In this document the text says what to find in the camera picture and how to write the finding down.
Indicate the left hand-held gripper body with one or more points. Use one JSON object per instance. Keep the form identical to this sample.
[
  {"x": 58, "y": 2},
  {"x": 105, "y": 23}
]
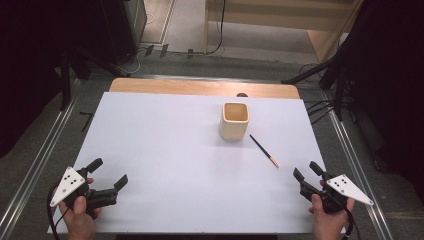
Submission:
[{"x": 100, "y": 196}]

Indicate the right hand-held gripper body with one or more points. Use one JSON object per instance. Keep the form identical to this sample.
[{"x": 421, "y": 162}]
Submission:
[{"x": 335, "y": 200}]

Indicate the black pencil with wooden tip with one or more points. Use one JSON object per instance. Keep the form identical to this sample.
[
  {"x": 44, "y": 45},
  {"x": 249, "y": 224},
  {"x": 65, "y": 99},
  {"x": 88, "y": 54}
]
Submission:
[{"x": 263, "y": 150}]

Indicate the beige square pen holder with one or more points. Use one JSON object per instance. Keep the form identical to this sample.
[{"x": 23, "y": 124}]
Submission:
[{"x": 233, "y": 130}]

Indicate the person's right hand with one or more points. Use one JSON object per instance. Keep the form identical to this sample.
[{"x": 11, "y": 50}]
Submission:
[{"x": 328, "y": 225}]

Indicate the person's left hand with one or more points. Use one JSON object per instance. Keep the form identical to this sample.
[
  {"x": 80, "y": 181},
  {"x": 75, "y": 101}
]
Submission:
[{"x": 80, "y": 223}]

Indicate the white board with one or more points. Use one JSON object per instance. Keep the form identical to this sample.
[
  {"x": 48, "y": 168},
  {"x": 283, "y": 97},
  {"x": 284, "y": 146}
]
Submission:
[{"x": 183, "y": 173}]

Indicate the black stand legs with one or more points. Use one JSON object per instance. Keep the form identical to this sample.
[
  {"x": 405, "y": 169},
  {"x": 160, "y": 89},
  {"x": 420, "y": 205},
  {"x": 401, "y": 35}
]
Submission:
[
  {"x": 65, "y": 83},
  {"x": 339, "y": 96}
]

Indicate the dark curtain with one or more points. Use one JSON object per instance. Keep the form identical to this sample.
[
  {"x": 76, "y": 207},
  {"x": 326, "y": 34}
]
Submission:
[
  {"x": 30, "y": 50},
  {"x": 393, "y": 83}
]

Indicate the wooden table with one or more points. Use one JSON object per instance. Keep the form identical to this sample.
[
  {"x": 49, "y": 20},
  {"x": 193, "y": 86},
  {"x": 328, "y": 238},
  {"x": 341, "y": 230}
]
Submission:
[{"x": 200, "y": 88}]

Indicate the dark cabinet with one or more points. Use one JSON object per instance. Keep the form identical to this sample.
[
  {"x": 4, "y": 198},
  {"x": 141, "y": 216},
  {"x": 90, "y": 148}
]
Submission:
[{"x": 123, "y": 30}]

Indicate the light wooden furniture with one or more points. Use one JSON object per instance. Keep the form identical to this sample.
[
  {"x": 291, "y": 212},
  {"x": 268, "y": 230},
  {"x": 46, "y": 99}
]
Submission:
[{"x": 283, "y": 13}]

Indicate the metal floor rail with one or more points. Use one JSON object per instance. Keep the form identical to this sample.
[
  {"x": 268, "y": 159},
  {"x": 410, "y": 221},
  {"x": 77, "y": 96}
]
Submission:
[
  {"x": 36, "y": 160},
  {"x": 360, "y": 173}
]

